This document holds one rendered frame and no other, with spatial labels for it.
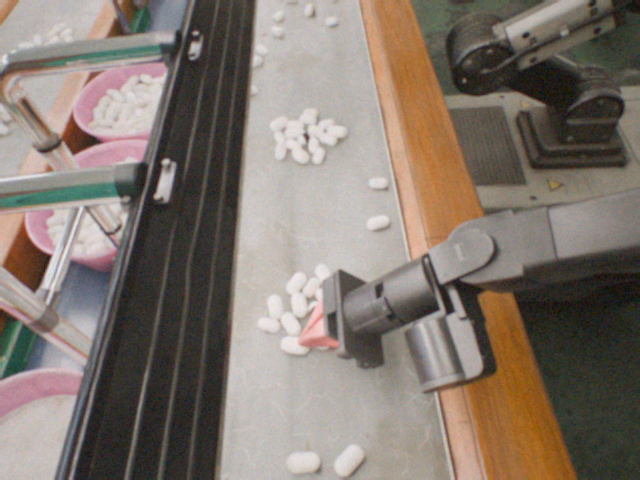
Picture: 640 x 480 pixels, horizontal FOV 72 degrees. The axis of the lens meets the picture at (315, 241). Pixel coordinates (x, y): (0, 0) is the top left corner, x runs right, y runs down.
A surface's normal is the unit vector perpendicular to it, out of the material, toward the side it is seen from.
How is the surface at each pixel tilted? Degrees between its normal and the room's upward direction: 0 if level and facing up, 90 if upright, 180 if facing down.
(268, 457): 0
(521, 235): 37
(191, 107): 58
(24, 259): 90
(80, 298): 0
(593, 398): 0
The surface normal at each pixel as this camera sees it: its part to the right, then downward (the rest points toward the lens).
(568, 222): -0.47, -0.32
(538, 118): -0.10, -0.59
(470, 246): -0.65, -0.22
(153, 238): 0.82, -0.37
